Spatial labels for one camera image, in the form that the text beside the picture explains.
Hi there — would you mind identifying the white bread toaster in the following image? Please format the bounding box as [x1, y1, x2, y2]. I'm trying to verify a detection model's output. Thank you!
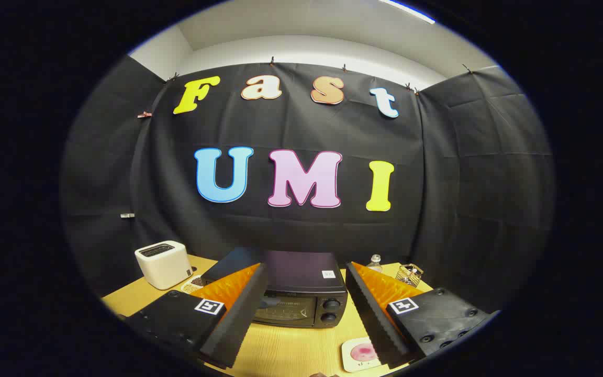
[135, 240, 193, 291]

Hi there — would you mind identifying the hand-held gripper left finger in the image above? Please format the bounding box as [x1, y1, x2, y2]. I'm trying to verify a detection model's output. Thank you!
[124, 262, 269, 370]

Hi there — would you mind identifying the black toaster oven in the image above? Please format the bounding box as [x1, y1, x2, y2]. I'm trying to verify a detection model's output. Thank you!
[200, 247, 348, 329]

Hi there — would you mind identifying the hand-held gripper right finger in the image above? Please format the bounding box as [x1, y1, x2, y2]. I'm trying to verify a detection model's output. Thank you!
[344, 261, 492, 370]

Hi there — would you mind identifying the round pink ham slice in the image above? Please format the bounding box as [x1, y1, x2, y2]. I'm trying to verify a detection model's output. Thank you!
[350, 343, 378, 363]

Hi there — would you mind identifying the square cherry print plate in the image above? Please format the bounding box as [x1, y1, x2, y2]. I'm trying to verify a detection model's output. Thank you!
[341, 337, 383, 373]

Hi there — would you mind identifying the metal wire basket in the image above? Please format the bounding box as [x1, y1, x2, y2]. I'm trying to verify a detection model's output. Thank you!
[396, 264, 424, 287]

